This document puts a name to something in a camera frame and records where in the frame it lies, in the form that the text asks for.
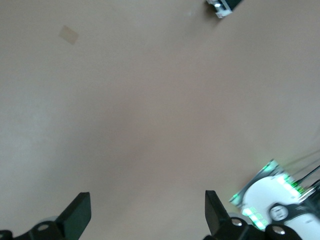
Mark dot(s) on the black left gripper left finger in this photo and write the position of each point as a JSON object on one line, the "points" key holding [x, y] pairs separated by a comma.
{"points": [[75, 215]]}

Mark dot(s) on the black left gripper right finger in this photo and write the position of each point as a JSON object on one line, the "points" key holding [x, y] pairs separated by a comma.
{"points": [[215, 212]]}

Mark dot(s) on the white jeep toy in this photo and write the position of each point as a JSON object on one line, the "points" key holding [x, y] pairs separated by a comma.
{"points": [[222, 8]]}

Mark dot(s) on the brown tape patch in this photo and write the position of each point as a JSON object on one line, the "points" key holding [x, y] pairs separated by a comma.
{"points": [[68, 35]]}

